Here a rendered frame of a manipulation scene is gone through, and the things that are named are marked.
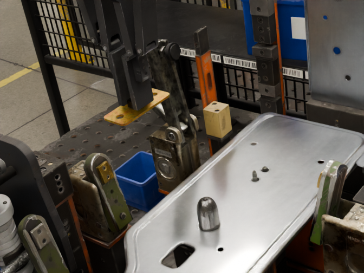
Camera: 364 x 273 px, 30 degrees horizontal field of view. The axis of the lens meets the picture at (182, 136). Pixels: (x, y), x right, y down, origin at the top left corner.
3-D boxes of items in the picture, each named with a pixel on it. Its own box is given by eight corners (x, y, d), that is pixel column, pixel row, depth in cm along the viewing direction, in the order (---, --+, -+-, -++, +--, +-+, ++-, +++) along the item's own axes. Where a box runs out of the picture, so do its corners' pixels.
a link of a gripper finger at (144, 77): (135, 36, 77) (154, 39, 76) (144, 75, 80) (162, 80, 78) (126, 41, 77) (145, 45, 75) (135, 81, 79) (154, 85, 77)
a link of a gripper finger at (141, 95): (138, 46, 79) (143, 46, 79) (149, 98, 83) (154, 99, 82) (120, 56, 77) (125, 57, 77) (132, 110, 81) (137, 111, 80)
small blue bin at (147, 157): (149, 216, 155) (142, 184, 150) (117, 204, 160) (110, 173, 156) (177, 190, 161) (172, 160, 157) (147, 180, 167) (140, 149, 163)
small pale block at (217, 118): (240, 271, 135) (218, 113, 116) (226, 265, 137) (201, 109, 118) (249, 260, 137) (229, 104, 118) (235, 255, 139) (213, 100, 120)
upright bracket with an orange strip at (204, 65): (230, 257, 139) (196, 32, 113) (225, 255, 140) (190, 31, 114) (238, 248, 141) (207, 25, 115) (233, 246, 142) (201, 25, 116)
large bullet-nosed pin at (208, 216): (213, 241, 100) (207, 206, 97) (196, 235, 102) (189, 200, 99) (225, 229, 102) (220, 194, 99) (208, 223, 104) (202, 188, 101)
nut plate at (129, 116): (124, 127, 79) (122, 118, 78) (102, 119, 81) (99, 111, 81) (171, 95, 84) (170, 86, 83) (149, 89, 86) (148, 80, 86)
